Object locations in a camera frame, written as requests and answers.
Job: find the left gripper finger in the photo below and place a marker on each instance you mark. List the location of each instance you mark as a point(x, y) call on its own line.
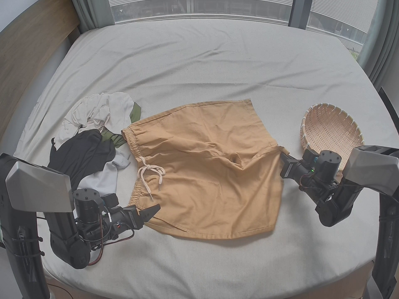
point(149, 213)

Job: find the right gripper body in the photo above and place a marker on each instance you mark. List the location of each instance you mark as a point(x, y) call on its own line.
point(296, 168)

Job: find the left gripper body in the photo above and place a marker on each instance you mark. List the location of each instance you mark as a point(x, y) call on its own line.
point(126, 218)

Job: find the tan shorts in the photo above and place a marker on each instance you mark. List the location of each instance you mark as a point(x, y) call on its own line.
point(212, 173)

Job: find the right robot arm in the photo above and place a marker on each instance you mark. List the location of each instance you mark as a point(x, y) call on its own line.
point(371, 167)

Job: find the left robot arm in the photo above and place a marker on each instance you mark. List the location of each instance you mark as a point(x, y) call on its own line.
point(37, 185)

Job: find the pale grey garment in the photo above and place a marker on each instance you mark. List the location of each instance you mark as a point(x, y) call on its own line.
point(106, 176)

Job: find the round woven basket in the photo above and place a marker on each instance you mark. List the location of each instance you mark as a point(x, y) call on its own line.
point(330, 129)

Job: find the black garment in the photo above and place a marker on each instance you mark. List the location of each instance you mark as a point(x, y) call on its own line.
point(87, 157)

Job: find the green garment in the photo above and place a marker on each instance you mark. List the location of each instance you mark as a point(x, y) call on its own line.
point(136, 114)

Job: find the white garment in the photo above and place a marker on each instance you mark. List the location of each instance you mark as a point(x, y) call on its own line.
point(103, 111)

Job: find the bed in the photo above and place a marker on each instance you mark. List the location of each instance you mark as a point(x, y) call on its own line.
point(199, 58)

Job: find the grey-green curtain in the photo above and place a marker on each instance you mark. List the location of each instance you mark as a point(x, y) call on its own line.
point(84, 5)
point(383, 36)

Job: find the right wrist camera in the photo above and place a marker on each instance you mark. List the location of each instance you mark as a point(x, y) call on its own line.
point(310, 154)

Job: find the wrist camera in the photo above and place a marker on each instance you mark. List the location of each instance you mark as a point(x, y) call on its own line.
point(109, 200)
point(310, 154)

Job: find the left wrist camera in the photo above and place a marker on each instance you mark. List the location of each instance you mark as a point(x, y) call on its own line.
point(109, 200)

